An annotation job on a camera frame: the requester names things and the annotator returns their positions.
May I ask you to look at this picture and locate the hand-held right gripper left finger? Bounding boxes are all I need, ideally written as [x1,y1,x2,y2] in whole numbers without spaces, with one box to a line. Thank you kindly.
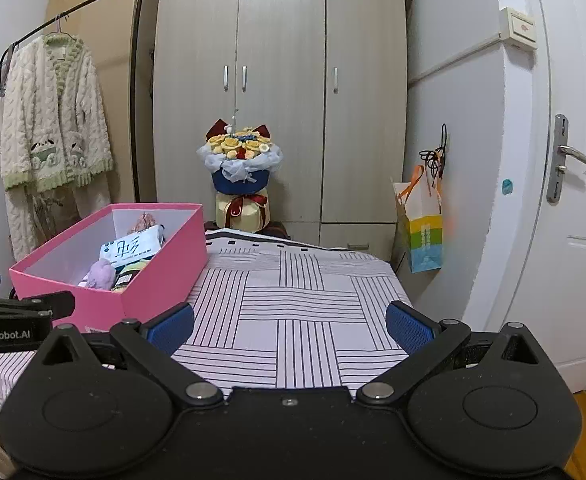
[38,302,224,406]

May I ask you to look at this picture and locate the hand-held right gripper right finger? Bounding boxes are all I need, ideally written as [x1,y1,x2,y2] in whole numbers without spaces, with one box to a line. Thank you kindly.
[355,301,548,406]

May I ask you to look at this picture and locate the pink cardboard box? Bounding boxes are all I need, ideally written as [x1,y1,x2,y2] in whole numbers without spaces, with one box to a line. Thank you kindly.
[9,203,209,333]

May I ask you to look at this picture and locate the light pink plush toy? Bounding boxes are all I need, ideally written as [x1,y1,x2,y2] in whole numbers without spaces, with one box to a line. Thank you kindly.
[78,259,116,290]

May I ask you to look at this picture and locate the blue white tissue packet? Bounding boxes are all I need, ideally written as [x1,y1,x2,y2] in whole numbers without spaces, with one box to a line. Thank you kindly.
[99,225,166,268]

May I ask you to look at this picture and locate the pink floral cloth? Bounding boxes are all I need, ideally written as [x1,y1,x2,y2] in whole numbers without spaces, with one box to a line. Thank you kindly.
[126,212,161,235]

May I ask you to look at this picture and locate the cream fleece pajama pants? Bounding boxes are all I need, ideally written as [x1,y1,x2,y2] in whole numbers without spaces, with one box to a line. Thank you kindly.
[4,175,114,263]

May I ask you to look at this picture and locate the colourful paper bag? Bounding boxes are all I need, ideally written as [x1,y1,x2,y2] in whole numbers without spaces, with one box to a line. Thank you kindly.
[392,165,446,275]

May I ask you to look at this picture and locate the cream gift box red ribbon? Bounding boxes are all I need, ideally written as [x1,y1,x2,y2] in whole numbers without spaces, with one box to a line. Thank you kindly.
[215,191,272,233]

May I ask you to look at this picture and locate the cream knitted robe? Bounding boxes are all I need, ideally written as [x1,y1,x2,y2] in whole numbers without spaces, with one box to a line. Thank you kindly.
[0,32,115,192]

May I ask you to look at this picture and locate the yellow blue flower bouquet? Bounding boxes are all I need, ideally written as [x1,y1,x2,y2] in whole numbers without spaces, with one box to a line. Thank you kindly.
[196,119,283,196]

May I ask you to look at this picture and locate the white door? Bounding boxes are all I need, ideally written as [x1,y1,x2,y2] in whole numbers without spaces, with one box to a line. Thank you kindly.
[465,0,586,393]

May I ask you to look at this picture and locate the black clothes rack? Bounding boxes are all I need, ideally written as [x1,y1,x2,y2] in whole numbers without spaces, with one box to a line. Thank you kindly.
[0,0,144,206]

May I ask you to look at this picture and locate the tall cardboard box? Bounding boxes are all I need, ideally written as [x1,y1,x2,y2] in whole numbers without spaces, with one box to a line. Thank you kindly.
[47,0,159,201]

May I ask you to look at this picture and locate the beige wardrobe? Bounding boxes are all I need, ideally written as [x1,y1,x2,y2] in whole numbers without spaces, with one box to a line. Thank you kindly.
[152,0,409,251]

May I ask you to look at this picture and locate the black cables on hook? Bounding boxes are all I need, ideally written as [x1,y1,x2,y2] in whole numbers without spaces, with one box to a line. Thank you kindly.
[419,123,448,181]

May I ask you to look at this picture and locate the metal door handle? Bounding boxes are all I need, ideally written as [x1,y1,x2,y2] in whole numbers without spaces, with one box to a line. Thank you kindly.
[547,114,586,204]

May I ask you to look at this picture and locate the beige wall switch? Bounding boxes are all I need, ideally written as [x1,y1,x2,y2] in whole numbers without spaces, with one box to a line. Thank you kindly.
[500,7,538,51]

